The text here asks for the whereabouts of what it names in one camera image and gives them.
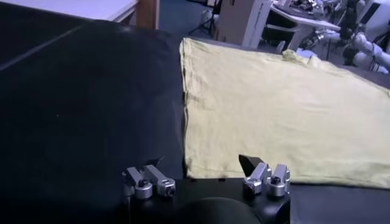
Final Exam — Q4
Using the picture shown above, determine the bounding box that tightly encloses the white height-adjustable desk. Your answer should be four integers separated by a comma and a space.
268, 4, 341, 52

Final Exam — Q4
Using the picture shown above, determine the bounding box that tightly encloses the white round device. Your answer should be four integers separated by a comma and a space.
200, 9, 220, 27

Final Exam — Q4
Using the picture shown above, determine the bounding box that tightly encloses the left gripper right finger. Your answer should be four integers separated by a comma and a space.
238, 154, 292, 198

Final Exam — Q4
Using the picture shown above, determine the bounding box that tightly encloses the white table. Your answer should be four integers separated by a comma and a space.
0, 0, 138, 24

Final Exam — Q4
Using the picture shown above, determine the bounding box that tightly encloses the yellow-green t-shirt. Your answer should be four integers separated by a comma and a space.
179, 37, 390, 189

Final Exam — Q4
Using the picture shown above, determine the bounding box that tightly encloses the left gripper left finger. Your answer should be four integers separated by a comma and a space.
121, 156, 177, 200

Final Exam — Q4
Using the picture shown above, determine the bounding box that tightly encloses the tall white cardboard box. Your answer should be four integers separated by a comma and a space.
214, 0, 274, 49

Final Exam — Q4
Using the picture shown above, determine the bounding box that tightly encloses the black tripod stand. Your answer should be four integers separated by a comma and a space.
188, 0, 221, 36

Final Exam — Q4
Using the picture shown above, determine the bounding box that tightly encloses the white humanoid robot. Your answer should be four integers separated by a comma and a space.
304, 0, 390, 74

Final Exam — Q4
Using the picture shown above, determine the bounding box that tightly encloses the black tablecloth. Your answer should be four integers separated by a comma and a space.
0, 19, 390, 224

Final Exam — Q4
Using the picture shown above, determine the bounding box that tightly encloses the black side table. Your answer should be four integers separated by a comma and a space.
0, 1, 92, 71

